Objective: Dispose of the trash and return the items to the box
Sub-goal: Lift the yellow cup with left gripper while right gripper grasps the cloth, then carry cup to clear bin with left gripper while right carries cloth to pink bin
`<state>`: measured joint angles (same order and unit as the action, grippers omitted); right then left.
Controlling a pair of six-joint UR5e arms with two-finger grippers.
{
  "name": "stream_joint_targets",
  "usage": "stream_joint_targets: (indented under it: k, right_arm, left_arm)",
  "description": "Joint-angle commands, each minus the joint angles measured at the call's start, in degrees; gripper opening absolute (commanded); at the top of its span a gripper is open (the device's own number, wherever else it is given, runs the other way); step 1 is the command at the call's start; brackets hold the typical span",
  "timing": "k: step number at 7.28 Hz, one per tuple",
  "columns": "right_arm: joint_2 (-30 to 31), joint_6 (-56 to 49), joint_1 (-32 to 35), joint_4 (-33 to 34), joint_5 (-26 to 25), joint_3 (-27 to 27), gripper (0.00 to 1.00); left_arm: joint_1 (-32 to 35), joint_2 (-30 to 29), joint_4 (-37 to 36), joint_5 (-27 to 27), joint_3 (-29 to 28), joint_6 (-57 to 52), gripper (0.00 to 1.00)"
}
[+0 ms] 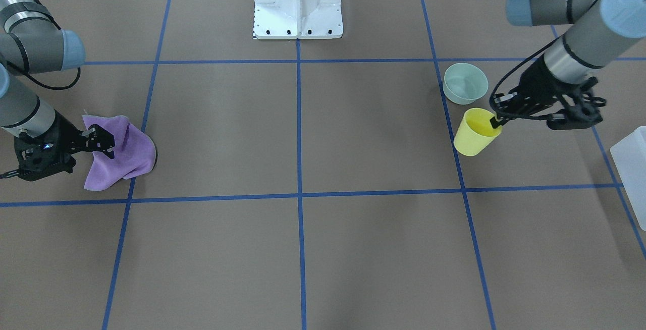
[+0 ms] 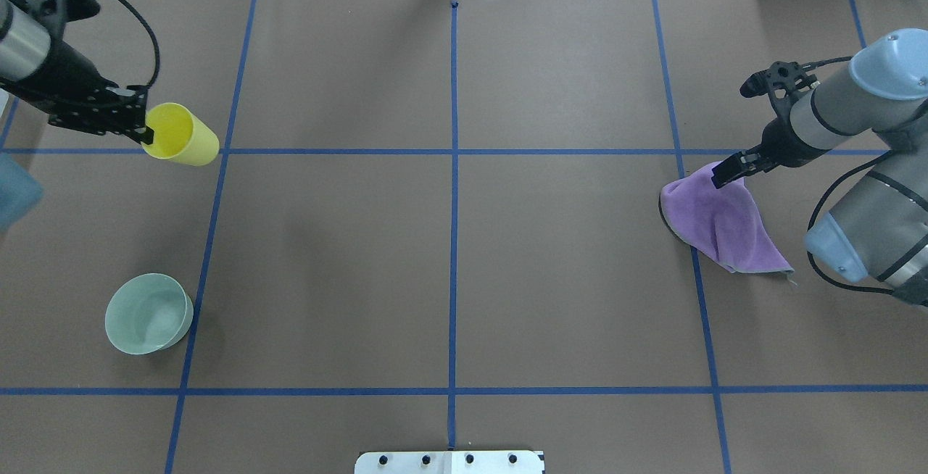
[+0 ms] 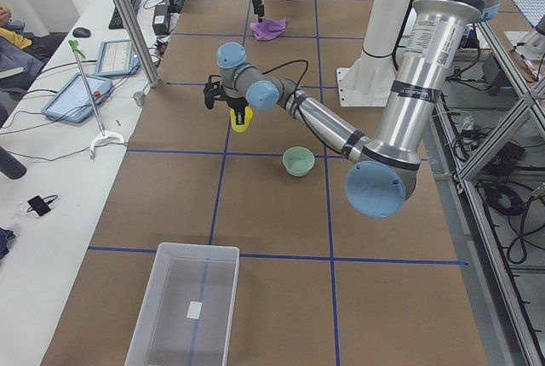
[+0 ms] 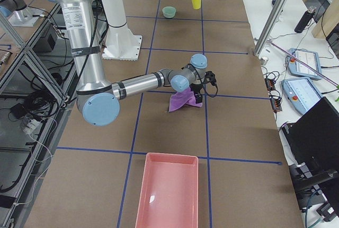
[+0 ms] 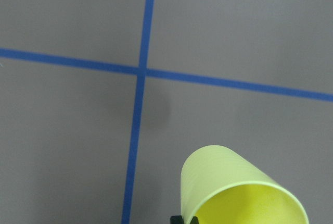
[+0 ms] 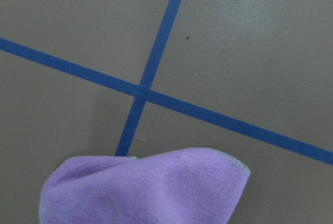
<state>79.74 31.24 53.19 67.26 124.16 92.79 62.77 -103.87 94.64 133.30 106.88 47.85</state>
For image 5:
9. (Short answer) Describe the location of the yellow plastic cup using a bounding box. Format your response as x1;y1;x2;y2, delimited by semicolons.
181;145;309;223

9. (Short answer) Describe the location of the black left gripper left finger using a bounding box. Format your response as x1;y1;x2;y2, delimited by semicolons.
170;215;183;224

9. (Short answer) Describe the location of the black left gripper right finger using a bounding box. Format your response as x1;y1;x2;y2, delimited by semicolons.
190;216;198;224

